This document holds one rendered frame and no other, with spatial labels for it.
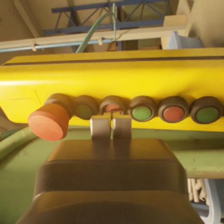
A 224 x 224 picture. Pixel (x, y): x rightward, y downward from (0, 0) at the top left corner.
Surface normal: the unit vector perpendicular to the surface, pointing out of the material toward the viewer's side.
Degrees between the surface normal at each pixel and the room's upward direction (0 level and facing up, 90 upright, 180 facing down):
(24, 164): 90
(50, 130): 87
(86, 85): 85
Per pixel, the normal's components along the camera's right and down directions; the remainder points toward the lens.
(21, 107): -0.16, 0.63
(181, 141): -0.11, -0.47
